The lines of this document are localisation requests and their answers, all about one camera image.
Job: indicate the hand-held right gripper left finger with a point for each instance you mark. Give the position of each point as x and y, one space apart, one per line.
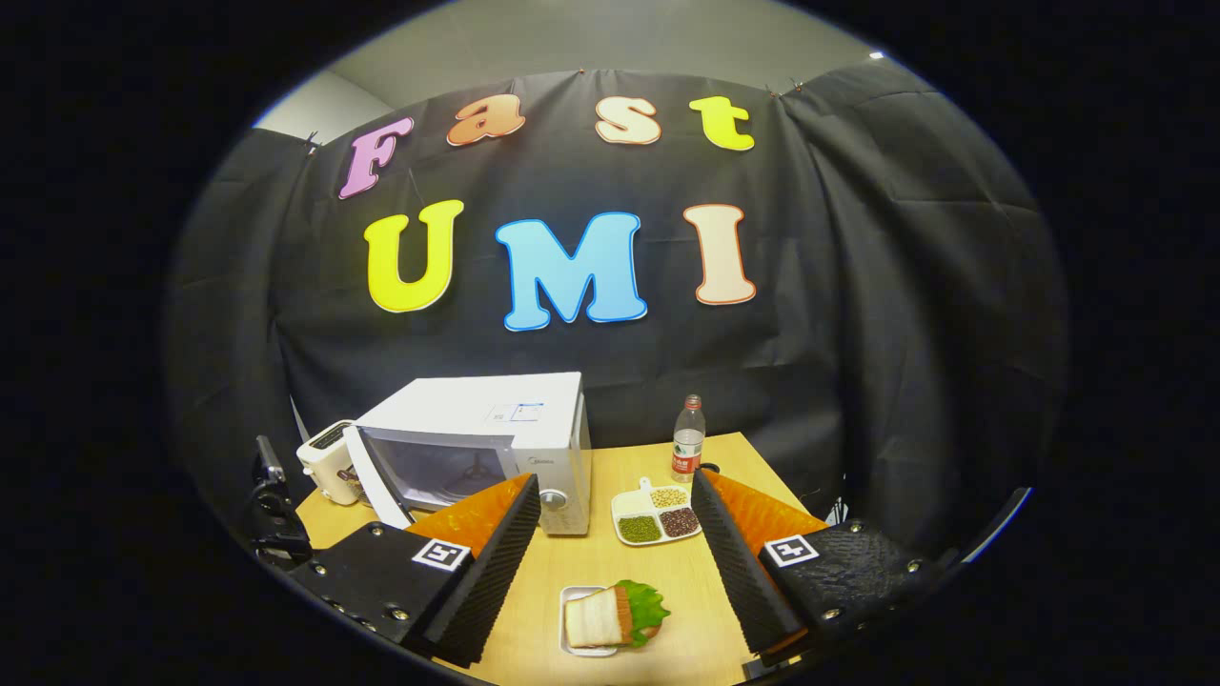
496 572

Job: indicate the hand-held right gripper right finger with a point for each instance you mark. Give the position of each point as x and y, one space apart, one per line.
739 572

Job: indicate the sandwich with lettuce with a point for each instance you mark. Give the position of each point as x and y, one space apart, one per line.
610 615

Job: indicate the white microwave oven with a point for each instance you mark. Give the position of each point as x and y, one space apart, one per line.
477 438

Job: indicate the white divided dish of beans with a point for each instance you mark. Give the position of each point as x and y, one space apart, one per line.
653 519

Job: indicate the small white rectangular tray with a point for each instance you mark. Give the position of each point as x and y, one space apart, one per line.
570 650

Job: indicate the clear bottle with red label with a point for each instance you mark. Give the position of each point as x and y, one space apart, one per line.
688 443

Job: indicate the white toaster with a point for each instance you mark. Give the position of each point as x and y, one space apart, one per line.
324 457

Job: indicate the black clamp stand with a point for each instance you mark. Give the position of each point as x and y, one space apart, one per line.
276 514

